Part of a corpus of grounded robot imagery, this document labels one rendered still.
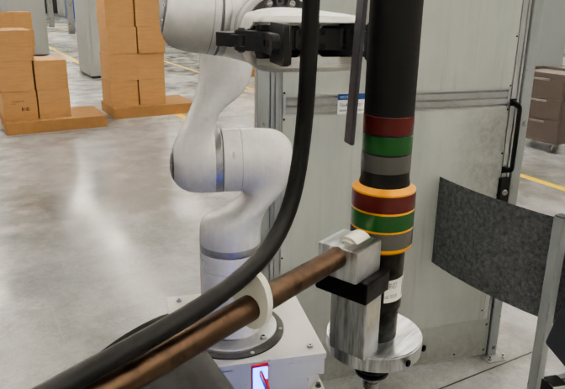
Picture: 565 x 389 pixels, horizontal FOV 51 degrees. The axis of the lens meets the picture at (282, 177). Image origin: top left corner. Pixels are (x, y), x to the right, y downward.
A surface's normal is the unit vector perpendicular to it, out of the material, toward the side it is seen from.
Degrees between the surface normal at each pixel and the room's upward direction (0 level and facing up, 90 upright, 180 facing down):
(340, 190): 90
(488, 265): 90
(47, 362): 0
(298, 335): 0
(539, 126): 90
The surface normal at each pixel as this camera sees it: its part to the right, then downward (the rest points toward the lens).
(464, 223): -0.88, 0.13
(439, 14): 0.27, 0.29
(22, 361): 0.01, -0.96
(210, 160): 0.19, 0.04
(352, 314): -0.63, 0.22
